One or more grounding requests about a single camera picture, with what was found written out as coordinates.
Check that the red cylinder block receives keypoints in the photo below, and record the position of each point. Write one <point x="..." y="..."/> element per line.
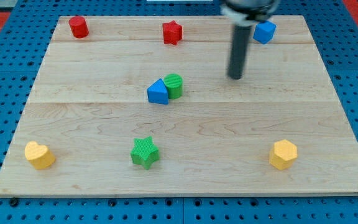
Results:
<point x="78" y="26"/>

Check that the yellow heart block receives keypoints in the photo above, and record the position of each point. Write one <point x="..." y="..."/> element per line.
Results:
<point x="39" y="156"/>

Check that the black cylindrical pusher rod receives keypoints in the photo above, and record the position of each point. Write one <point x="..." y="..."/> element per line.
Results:
<point x="238" y="53"/>

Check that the red star block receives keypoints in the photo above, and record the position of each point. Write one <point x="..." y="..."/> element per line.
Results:
<point x="172" y="32"/>

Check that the green cylinder block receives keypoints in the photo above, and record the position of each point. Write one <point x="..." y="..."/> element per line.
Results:
<point x="174" y="85"/>

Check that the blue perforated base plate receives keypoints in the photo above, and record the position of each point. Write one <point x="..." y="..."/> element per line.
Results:
<point x="23" y="42"/>

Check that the wooden board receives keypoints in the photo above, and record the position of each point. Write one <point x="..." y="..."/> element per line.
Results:
<point x="89" y="102"/>

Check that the blue triangle block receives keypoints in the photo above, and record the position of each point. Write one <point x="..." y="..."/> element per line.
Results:
<point x="157" y="93"/>

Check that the yellow hexagon block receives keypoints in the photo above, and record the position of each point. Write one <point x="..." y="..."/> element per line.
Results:
<point x="283" y="154"/>

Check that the green star block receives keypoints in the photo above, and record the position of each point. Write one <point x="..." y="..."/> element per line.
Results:
<point x="144" y="152"/>

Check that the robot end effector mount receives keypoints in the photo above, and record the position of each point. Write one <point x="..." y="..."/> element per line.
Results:
<point x="246" y="13"/>

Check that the blue cube block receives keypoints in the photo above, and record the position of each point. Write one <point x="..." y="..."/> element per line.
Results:
<point x="264" y="32"/>

